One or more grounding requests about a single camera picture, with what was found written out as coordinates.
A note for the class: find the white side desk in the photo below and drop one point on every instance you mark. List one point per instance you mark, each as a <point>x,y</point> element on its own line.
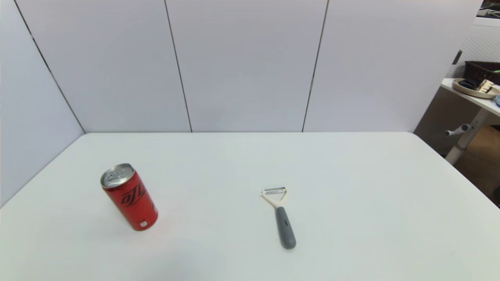
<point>474,125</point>

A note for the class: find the black object in tray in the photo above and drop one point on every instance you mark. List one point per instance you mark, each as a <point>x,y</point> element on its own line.
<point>468,83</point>

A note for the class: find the red soda can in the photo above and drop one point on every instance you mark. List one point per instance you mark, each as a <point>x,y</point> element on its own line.
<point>131,199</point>

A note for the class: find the dark woven basket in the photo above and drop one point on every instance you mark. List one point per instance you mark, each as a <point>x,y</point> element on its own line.
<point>478,70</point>

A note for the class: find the beige round tray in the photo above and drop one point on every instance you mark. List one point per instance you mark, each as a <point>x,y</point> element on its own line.
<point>465,89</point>

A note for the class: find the grey and cream peeler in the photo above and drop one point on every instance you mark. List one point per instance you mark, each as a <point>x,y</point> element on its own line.
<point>285,230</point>

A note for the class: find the dark shelf clutter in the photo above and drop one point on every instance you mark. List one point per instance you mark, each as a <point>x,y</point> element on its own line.
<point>490,8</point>

